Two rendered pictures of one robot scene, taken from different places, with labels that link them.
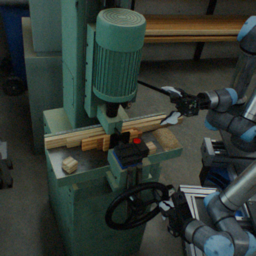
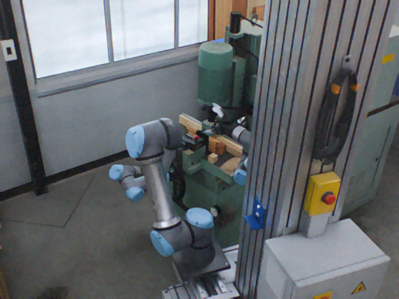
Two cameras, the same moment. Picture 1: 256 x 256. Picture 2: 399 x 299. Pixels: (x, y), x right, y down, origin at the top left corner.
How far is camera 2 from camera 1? 2.12 m
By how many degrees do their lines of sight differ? 58
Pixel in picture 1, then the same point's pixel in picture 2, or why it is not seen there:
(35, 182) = not seen: hidden behind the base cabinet
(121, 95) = (201, 99)
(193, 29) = not seen: outside the picture
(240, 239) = (129, 181)
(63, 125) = not seen: hidden behind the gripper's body
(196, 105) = (220, 126)
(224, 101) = (243, 139)
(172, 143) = (226, 166)
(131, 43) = (204, 62)
